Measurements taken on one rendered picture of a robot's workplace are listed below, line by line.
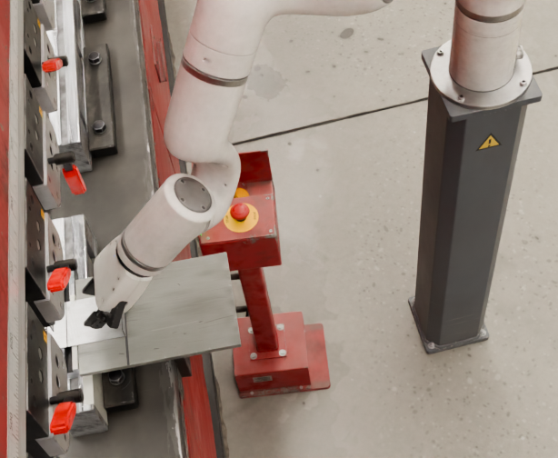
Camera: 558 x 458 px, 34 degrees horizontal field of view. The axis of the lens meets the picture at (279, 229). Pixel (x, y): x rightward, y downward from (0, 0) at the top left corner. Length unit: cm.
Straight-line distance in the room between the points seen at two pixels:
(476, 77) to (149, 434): 86
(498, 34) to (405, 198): 126
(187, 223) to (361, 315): 140
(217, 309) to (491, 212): 77
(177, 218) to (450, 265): 105
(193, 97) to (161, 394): 61
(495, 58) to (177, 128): 69
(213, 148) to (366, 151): 175
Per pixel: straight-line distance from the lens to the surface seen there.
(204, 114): 119
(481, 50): 168
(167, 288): 155
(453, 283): 227
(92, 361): 152
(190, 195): 129
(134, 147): 191
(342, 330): 260
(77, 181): 147
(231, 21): 113
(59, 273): 125
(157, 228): 130
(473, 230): 209
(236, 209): 185
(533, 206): 286
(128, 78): 204
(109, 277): 142
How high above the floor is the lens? 231
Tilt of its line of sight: 56 degrees down
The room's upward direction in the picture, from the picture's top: 9 degrees counter-clockwise
